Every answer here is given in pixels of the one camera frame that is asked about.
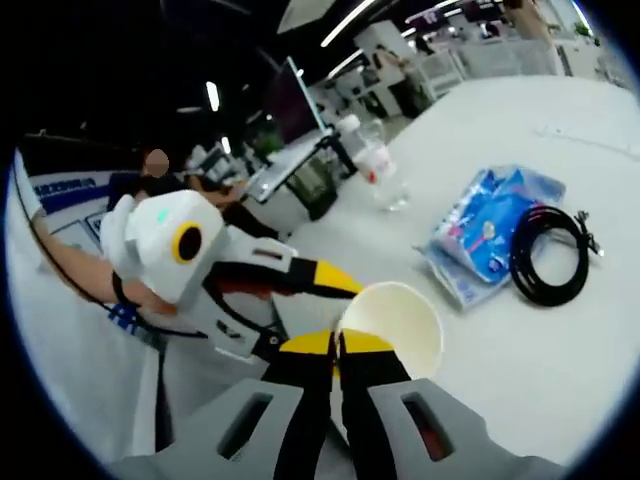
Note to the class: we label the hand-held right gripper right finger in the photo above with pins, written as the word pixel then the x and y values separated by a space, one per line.
pixel 375 410

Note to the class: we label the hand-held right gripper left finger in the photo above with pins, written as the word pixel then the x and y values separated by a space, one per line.
pixel 295 400

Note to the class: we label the clear plastic bottle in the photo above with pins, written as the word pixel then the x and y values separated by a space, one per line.
pixel 375 160

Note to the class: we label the dark monitor with teal edge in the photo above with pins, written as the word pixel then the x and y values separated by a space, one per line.
pixel 295 105

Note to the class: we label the long ceiling light strip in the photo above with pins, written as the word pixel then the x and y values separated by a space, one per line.
pixel 345 22

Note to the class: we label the grey tilted desk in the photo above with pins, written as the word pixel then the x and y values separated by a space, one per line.
pixel 285 165

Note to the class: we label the white paper cup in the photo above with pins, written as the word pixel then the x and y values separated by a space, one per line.
pixel 395 320

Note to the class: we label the person's left hand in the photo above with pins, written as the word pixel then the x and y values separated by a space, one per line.
pixel 155 302

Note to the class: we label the person's white shirt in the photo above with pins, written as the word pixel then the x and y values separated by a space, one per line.
pixel 75 375

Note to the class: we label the white table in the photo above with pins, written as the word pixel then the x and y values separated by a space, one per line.
pixel 500 375

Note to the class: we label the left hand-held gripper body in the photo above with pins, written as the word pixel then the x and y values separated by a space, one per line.
pixel 155 235

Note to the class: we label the clear packet with blue oval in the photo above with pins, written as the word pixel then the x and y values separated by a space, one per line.
pixel 545 185

